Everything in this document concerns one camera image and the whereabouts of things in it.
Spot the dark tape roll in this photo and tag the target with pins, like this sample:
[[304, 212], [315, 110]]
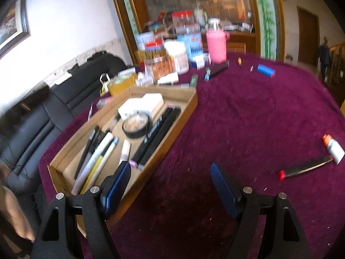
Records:
[[128, 132]]

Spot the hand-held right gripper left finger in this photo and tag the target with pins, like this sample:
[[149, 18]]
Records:
[[118, 186]]

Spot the black marker with grey collar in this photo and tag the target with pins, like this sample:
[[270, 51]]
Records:
[[153, 137]]

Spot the white and blue carton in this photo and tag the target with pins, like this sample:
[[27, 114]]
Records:
[[144, 41]]

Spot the yellow tape roll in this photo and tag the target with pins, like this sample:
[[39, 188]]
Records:
[[121, 86]]

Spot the bamboo painted panel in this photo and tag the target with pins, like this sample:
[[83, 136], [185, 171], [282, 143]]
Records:
[[266, 19]]

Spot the black marker with pink ends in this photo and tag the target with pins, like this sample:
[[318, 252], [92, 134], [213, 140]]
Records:
[[164, 137]]

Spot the blue cylinder with orange end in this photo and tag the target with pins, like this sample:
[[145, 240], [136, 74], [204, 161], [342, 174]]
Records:
[[265, 70]]

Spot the framed wall picture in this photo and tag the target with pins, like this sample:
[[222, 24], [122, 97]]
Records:
[[10, 27]]

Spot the wooden stair railing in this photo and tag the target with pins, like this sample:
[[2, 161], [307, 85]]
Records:
[[337, 64]]

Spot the white bottle with orange cap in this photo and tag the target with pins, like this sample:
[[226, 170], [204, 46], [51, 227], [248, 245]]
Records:
[[333, 148]]

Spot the small white and blue box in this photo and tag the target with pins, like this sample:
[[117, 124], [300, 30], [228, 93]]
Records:
[[199, 60]]

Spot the black leather sofa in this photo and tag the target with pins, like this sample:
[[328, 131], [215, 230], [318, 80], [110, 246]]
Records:
[[32, 129]]

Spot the dark grey pen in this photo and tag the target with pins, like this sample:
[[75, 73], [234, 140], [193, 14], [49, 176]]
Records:
[[86, 151]]

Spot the wooden cabinet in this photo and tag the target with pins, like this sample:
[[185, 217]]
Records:
[[240, 41]]

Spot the pink knitted bottle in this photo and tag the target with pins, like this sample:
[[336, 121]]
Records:
[[215, 45]]

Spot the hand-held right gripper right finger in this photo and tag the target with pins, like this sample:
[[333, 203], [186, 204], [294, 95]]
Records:
[[225, 188]]

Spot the person's beige trouser leg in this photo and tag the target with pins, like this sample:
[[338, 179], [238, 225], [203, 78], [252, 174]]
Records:
[[13, 210]]

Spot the green and white bottle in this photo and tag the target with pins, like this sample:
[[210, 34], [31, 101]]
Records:
[[200, 17]]

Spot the clear jar with blue label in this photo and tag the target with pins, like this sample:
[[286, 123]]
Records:
[[192, 45]]

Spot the clear jar with red lid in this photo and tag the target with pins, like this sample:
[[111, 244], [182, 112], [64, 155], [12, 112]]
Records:
[[182, 19]]

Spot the white pen with teal tip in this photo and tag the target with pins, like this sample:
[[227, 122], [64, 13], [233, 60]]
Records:
[[111, 148]]

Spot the short white crayon marker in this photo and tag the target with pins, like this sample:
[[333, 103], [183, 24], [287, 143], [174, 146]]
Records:
[[125, 151]]

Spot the white tube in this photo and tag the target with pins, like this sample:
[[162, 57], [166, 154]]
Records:
[[168, 78]]

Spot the black marker with red cap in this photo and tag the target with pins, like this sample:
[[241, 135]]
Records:
[[304, 168]]

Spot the yellow and black mechanical pencil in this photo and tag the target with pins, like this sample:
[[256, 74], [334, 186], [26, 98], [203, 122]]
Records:
[[93, 171]]

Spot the shallow cardboard box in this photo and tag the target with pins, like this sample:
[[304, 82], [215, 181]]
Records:
[[161, 148]]

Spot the wooden door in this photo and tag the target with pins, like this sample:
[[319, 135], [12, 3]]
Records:
[[308, 35]]

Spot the small white item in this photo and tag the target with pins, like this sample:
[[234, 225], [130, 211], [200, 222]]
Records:
[[144, 81]]

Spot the red and blue lid container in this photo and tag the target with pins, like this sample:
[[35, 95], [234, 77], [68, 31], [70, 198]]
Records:
[[155, 47]]

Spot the striped pen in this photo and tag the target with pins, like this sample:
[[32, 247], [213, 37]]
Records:
[[90, 112]]

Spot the small white charger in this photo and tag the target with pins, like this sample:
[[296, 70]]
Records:
[[153, 99]]

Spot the clear packet with red item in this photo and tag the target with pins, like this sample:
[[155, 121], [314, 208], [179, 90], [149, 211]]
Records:
[[103, 103]]

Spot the large white charger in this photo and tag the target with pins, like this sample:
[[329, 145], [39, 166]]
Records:
[[134, 108]]

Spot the long white marker pen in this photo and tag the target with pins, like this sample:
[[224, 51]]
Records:
[[99, 151]]

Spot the white plastic jar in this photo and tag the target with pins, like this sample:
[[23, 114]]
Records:
[[178, 56]]

